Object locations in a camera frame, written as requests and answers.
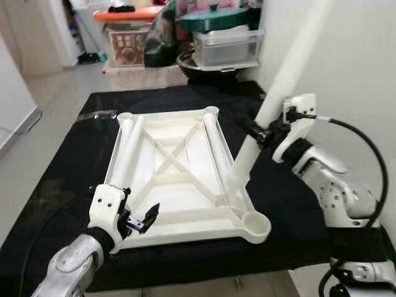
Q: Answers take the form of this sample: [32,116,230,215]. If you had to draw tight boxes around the green mop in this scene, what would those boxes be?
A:
[77,51,109,66]

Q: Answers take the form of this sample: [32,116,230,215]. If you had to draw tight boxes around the black bag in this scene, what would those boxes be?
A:
[144,2,185,69]

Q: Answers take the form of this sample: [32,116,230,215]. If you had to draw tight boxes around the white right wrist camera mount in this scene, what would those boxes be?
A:
[272,93,318,165]

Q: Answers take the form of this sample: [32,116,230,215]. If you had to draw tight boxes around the beige low platform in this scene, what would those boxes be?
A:
[102,64,189,92]

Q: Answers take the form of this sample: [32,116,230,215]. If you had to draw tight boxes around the white plastic children table top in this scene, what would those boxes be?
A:
[101,106,272,251]

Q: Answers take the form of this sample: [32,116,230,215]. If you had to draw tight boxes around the orange lidded storage box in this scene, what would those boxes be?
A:
[93,5,166,70]

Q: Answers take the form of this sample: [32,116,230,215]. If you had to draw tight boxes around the clear tape strip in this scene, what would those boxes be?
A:
[77,108,119,122]

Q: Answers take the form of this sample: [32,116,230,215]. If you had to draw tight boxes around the green round pot lid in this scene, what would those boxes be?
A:
[181,3,249,33]

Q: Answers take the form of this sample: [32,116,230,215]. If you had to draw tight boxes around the clear plastic container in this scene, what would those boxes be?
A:
[192,28,265,70]

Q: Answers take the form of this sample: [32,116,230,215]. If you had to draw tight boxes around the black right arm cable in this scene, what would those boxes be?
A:
[296,110,389,297]

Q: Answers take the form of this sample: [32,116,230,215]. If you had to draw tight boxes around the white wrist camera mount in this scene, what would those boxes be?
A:
[272,93,318,165]
[88,183,132,254]

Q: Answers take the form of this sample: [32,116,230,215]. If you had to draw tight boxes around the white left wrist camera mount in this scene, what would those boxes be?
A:
[88,183,132,254]

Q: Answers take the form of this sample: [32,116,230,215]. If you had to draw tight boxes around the black tablecloth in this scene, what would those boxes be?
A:
[0,80,396,295]

